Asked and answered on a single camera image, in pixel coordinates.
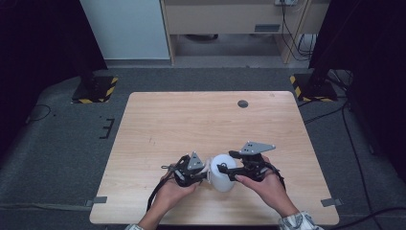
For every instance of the patterned sleeve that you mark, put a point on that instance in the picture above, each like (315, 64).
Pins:
(134, 227)
(300, 222)

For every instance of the grey round table grommet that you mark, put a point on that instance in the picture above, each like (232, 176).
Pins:
(243, 103)

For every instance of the white cabinet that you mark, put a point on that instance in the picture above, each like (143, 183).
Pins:
(127, 28)

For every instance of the black yellow-striped stand base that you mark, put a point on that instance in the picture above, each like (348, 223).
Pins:
(314, 87)
(94, 89)

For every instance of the light wooden desk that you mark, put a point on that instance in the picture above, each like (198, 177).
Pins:
(223, 19)

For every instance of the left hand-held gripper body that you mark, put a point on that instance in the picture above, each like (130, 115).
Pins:
(188, 172)

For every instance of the patterned left sleeve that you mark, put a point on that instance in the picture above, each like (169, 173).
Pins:
(134, 227)

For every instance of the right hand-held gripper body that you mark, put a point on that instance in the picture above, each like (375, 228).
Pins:
(253, 166)

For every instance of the person's left hand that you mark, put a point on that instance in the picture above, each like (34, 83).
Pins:
(174, 195)

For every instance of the patterned right sleeve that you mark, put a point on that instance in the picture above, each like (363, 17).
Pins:
(300, 222)

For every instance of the person's right hand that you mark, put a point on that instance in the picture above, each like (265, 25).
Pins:
(268, 191)

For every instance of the grey tape strip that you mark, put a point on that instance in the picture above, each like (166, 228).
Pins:
(331, 202)
(97, 200)

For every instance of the white plastic bottle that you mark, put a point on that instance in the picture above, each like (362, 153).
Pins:
(223, 179)

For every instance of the white power strip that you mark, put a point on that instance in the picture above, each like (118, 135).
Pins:
(285, 2)

